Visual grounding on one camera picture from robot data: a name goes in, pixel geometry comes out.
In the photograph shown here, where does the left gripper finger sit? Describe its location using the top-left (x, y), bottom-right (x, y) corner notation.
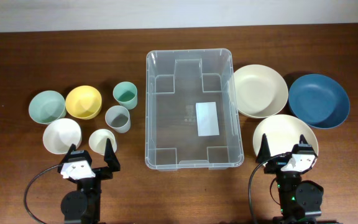
top-left (104, 138), bottom-right (121, 172)
top-left (65, 144), bottom-right (76, 157)

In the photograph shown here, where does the white bowl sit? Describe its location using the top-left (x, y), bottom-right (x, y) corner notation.
top-left (42, 118), bottom-right (82, 154)

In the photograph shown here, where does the dark blue plate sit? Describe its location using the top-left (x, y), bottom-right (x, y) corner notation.
top-left (288, 73), bottom-right (351, 129)

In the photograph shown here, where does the grey cup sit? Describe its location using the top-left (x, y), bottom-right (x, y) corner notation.
top-left (105, 105), bottom-right (131, 133)

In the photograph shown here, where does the yellow bowl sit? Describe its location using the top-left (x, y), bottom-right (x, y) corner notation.
top-left (65, 85), bottom-right (102, 119)

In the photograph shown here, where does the mint green bowl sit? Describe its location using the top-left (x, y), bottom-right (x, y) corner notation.
top-left (29, 90), bottom-right (67, 124)

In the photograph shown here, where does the beige plate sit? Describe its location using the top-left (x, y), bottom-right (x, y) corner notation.
top-left (233, 64), bottom-right (288, 119)

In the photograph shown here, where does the teal green cup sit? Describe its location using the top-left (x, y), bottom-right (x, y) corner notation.
top-left (112, 82), bottom-right (137, 110)

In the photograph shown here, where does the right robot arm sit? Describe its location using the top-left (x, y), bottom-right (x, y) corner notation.
top-left (256, 134), bottom-right (324, 224)

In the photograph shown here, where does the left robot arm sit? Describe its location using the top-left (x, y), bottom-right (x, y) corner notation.
top-left (58, 139), bottom-right (121, 223)

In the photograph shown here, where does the cream cup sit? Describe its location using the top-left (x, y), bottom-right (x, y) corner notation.
top-left (88, 129), bottom-right (117, 156)

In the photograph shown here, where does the white label in bin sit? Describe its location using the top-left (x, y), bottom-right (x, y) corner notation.
top-left (196, 102), bottom-right (219, 137)

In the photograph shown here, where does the clear plastic storage bin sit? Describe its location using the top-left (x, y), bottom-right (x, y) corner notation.
top-left (145, 49), bottom-right (244, 171)

